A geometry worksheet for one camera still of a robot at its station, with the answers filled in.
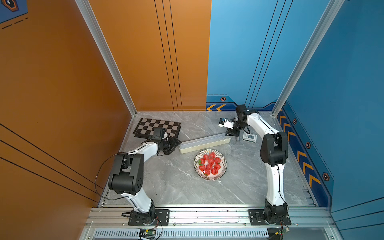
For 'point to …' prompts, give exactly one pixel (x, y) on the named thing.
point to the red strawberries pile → (209, 164)
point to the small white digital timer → (249, 137)
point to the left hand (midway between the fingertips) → (179, 142)
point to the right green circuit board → (281, 232)
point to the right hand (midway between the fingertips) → (229, 131)
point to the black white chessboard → (145, 126)
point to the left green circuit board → (145, 233)
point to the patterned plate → (220, 172)
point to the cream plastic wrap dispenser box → (204, 143)
